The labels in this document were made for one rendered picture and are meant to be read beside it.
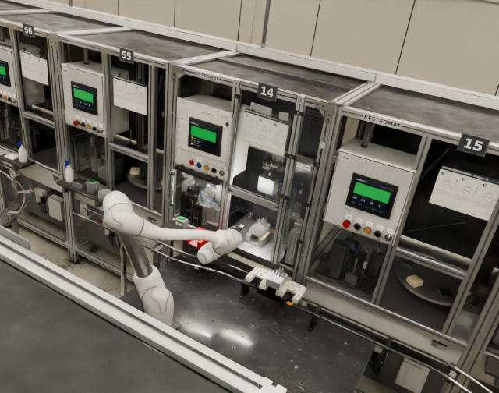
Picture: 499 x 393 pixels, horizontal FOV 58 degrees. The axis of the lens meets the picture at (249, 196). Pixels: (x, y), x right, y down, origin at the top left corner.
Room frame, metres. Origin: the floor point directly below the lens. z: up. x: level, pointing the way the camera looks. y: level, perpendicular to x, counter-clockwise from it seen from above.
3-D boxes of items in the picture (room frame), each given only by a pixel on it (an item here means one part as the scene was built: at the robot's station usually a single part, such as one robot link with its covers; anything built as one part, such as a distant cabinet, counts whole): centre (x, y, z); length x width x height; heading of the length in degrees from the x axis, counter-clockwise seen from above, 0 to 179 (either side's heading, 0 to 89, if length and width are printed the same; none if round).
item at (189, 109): (2.82, 0.30, 1.60); 0.42 x 0.29 x 0.46; 64
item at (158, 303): (1.97, 0.43, 0.85); 0.18 x 0.16 x 0.22; 28
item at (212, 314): (1.96, 0.00, 0.66); 1.50 x 1.06 x 0.04; 64
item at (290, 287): (2.28, -0.24, 0.84); 0.36 x 0.14 x 0.10; 64
